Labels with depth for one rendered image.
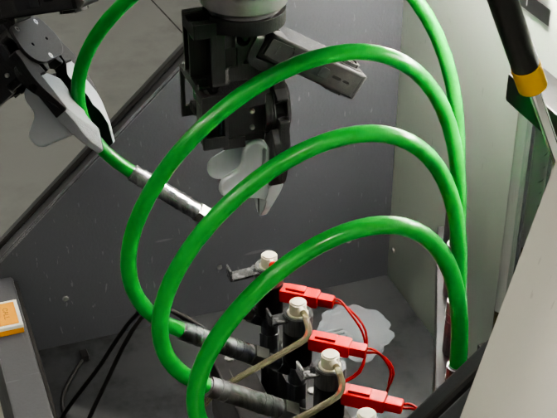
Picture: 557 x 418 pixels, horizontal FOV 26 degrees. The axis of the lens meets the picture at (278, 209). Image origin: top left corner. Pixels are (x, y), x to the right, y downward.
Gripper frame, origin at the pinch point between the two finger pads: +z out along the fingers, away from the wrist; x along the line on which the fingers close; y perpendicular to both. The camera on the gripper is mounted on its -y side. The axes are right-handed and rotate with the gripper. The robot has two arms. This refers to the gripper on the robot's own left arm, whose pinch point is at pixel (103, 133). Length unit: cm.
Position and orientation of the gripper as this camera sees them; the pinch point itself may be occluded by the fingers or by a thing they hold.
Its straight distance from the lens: 120.5
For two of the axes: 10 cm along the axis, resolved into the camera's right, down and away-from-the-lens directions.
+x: -2.7, 3.2, -9.1
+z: 6.2, 7.8, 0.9
